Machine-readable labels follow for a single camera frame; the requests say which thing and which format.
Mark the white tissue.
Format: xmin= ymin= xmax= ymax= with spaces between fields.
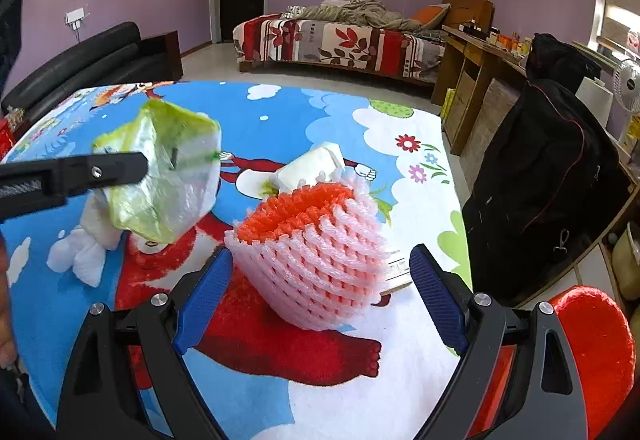
xmin=47 ymin=191 xmax=122 ymax=288

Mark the green plastic wrapper bag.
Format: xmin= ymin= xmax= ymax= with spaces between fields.
xmin=92 ymin=98 xmax=221 ymax=244

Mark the pink foam fruit net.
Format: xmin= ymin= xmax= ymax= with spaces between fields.
xmin=224 ymin=171 xmax=388 ymax=332

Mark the gold cardboard box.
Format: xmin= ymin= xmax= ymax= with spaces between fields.
xmin=381 ymin=249 xmax=412 ymax=295

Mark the red plastic trash basket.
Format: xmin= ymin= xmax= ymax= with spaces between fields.
xmin=469 ymin=286 xmax=637 ymax=439

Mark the person's left hand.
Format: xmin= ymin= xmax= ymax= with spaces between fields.
xmin=0 ymin=239 xmax=17 ymax=368

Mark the colourful cartoon bed sheet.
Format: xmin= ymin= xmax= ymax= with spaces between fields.
xmin=4 ymin=82 xmax=470 ymax=439

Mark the black sofa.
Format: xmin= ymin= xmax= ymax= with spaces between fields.
xmin=1 ymin=22 xmax=183 ymax=121

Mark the wooden desk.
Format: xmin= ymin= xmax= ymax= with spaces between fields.
xmin=431 ymin=27 xmax=526 ymax=156

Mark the black bag on desk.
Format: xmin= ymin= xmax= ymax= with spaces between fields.
xmin=525 ymin=33 xmax=602 ymax=93

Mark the bed with floral blanket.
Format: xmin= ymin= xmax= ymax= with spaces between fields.
xmin=232 ymin=0 xmax=445 ymax=83

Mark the white desk fan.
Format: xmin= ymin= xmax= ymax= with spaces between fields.
xmin=613 ymin=59 xmax=640 ymax=115

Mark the orange pillow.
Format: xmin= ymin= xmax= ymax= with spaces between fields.
xmin=411 ymin=3 xmax=451 ymax=30

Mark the white wall socket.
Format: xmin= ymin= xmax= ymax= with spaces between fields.
xmin=64 ymin=7 xmax=88 ymax=31

